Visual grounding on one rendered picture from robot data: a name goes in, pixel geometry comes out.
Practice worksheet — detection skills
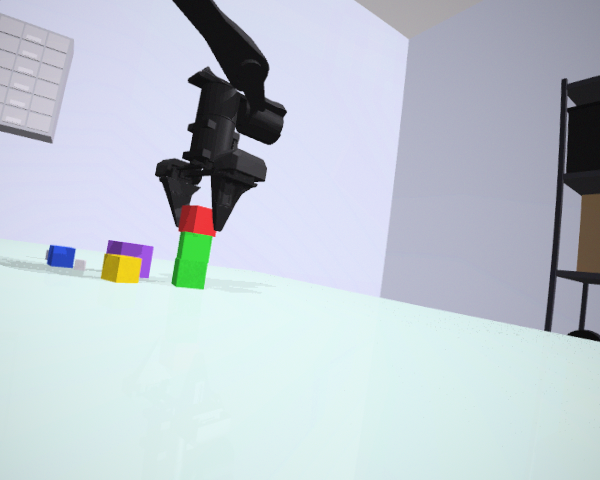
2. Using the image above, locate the yellow block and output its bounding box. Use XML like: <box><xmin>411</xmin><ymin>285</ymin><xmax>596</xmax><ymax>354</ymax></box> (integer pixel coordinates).
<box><xmin>101</xmin><ymin>254</ymin><xmax>142</xmax><ymax>283</ymax></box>

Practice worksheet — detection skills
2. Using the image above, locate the green block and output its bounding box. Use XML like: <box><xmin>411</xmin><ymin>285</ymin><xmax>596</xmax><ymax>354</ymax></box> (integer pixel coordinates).
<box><xmin>177</xmin><ymin>231</ymin><xmax>213</xmax><ymax>263</ymax></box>
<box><xmin>171</xmin><ymin>258</ymin><xmax>208</xmax><ymax>290</ymax></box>

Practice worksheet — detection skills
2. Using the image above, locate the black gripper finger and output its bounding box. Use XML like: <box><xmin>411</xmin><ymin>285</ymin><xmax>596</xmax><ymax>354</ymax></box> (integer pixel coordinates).
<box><xmin>211</xmin><ymin>173</ymin><xmax>258</xmax><ymax>232</ymax></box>
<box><xmin>159</xmin><ymin>177</ymin><xmax>201</xmax><ymax>227</ymax></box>

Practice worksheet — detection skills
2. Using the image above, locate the blue block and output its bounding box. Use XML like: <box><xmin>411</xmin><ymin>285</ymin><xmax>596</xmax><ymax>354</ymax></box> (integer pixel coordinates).
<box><xmin>47</xmin><ymin>245</ymin><xmax>75</xmax><ymax>268</ymax></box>

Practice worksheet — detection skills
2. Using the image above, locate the red block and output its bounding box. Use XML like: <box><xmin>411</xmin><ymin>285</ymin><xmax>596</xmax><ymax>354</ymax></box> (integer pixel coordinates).
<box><xmin>178</xmin><ymin>205</ymin><xmax>216</xmax><ymax>237</ymax></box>

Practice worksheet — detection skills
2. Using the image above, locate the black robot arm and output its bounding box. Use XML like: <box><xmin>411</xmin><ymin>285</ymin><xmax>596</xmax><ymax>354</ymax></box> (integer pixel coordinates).
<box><xmin>172</xmin><ymin>0</ymin><xmax>287</xmax><ymax>145</ymax></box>

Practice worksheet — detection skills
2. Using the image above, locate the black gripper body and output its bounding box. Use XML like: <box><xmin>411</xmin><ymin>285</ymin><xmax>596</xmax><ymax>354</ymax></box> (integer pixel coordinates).
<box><xmin>155</xmin><ymin>114</ymin><xmax>267</xmax><ymax>186</ymax></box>

